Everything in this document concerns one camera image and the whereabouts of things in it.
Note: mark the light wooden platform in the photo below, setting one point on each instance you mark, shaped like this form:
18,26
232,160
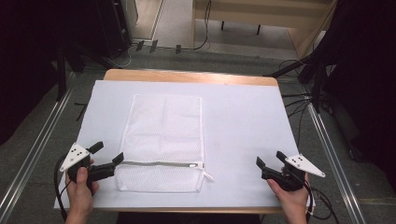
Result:
267,18

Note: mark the person's left hand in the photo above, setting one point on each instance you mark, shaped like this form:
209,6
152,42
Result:
80,190

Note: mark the person's right hand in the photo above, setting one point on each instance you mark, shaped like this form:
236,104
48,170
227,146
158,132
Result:
291,199

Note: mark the black tripod stand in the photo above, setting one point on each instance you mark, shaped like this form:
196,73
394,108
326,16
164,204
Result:
311,74

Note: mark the dark curtain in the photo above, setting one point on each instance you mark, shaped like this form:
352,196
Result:
367,81
28,62

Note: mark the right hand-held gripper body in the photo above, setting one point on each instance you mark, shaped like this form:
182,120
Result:
295,174

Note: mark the wooden table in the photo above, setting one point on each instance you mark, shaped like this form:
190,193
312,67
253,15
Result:
186,76

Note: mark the aluminium floor rail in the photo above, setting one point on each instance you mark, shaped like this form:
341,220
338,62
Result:
336,161
34,149

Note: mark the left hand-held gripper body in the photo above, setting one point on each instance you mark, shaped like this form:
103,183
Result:
74,155

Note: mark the white table cover sheet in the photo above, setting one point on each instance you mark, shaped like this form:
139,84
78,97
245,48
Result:
243,124

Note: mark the white mesh laundry bag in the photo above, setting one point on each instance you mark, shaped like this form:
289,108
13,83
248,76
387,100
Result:
162,137

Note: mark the black cabinet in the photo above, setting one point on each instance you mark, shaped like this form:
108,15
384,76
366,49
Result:
115,28

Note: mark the black metal stand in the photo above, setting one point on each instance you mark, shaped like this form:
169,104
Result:
61,74

